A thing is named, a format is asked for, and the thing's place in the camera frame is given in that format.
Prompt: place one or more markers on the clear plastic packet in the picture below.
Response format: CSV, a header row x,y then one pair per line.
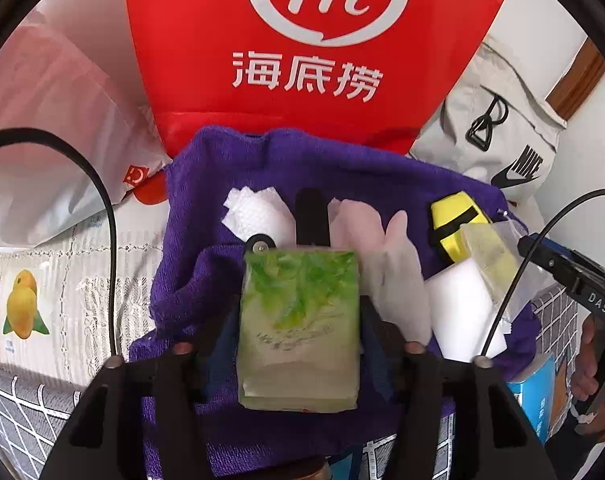
x,y
487,255

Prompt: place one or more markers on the person's right hand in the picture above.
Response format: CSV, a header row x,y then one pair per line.
x,y
589,355

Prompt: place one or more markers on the purple towel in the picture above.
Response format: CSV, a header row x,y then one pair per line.
x,y
202,180

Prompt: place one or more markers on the brown wooden door frame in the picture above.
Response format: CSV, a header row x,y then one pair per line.
x,y
579,77

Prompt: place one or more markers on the blue tissue pack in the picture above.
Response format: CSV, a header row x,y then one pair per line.
x,y
532,395

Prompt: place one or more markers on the grey checkered blanket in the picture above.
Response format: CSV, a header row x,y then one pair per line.
x,y
17,410

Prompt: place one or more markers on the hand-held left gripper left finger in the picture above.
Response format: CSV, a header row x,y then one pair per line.
x,y
225,345

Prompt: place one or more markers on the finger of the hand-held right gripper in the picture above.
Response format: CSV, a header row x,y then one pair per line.
x,y
552,247
537,262

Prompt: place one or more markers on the red paper shopping bag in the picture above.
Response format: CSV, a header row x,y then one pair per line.
x,y
182,35

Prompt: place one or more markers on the white foam block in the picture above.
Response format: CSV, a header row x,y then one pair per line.
x,y
457,310

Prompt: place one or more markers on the person's dark clothing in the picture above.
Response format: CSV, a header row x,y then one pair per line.
x,y
582,452

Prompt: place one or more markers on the white plastic shopping bag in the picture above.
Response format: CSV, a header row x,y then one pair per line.
x,y
57,135

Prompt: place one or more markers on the grey fabric waist bag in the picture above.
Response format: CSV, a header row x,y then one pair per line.
x,y
522,110

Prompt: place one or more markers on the yellow black striped toy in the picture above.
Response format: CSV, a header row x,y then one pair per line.
x,y
450,210

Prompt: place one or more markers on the pale grey plush toy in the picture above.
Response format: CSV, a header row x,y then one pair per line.
x,y
397,270

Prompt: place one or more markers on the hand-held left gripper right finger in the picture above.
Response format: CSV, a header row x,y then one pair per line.
x,y
377,355

